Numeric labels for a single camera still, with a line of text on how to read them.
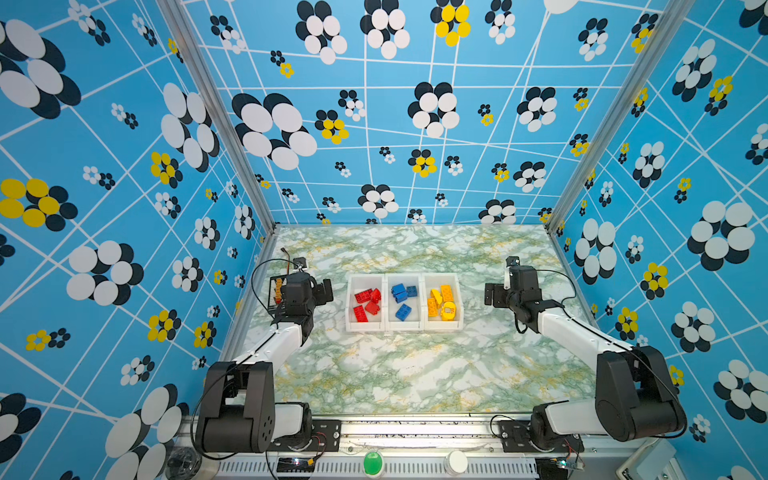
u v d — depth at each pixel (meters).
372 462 0.63
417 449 0.72
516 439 0.72
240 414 0.42
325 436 0.73
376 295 0.96
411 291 0.99
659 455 0.68
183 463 0.62
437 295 0.96
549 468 0.69
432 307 0.95
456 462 0.64
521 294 0.70
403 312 0.94
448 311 0.93
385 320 0.89
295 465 0.72
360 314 0.94
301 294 0.68
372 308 0.96
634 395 0.42
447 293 0.99
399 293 0.99
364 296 0.97
